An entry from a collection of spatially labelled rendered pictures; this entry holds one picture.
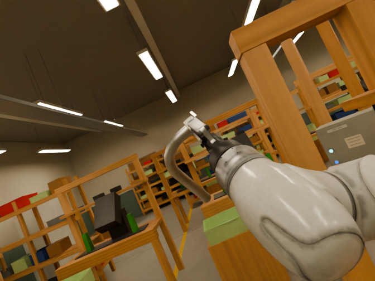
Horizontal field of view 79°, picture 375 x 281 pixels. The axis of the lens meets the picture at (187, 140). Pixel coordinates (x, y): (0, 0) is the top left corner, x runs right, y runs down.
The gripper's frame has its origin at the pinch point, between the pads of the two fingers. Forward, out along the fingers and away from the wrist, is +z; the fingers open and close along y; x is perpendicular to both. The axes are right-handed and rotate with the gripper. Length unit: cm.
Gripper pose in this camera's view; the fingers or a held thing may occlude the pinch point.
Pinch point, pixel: (196, 128)
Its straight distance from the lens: 59.2
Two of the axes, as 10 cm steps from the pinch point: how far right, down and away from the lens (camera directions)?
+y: -5.6, -6.6, -4.9
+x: -7.6, 6.5, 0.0
